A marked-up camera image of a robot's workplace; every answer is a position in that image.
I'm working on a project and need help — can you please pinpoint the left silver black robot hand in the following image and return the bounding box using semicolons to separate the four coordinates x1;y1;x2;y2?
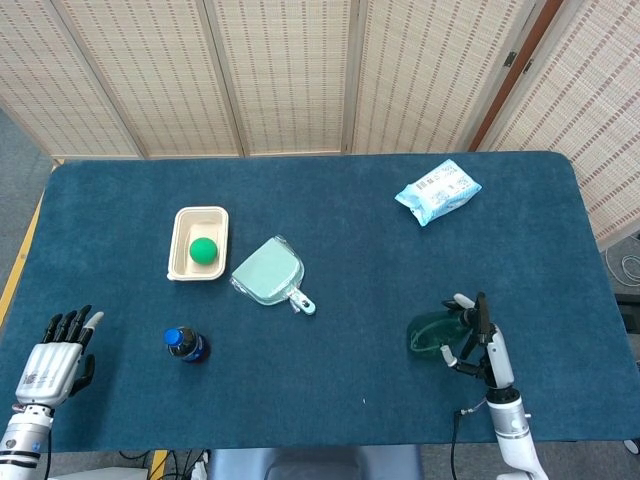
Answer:
14;304;105;409

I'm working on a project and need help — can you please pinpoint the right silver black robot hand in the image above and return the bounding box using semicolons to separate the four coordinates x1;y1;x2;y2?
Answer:
440;293;516;391

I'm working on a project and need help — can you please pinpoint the green spray bottle black trigger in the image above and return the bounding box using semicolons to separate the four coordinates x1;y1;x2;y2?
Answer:
405;292;491;362

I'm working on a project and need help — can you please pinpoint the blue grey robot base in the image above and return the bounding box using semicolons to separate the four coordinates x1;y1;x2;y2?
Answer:
207;444;425;480

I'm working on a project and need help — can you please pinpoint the small cola bottle blue cap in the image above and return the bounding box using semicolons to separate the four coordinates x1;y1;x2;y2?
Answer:
164;325;211;365

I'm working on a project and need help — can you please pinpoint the white box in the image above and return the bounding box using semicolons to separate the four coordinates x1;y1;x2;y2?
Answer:
64;465;150;480

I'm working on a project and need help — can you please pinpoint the black floor object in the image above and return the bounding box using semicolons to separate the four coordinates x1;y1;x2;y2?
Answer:
615;293;640;361

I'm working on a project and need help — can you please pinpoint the light blue wet wipes pack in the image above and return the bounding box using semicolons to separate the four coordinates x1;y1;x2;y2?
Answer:
394;158;483;229

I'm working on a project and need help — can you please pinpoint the beige plastic food container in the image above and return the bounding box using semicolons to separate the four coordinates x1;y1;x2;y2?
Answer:
166;206;231;283

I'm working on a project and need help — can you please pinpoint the dark blue table cloth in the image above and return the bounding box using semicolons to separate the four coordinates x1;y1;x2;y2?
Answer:
8;151;632;454

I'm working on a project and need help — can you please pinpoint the green ball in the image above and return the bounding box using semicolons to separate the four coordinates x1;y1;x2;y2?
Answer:
189;237;219;265

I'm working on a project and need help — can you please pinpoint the mint green wrapped dustpan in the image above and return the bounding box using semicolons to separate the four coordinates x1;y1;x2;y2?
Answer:
229;235;317;316

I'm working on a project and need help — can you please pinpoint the narrow beige woven folding screen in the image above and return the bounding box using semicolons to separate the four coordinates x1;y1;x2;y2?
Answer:
477;0;640;249

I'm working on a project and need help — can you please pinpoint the wide beige woven folding screen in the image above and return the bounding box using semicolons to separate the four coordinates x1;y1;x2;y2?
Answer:
0;0;551;159

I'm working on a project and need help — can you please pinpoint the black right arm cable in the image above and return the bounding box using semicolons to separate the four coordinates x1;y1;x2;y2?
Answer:
449;397;489;480

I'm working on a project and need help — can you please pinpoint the white floor cable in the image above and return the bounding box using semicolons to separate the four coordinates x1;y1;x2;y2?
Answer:
605;244;640;287

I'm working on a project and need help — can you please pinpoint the brown wooden post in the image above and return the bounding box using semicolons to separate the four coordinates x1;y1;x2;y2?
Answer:
468;0;565;151

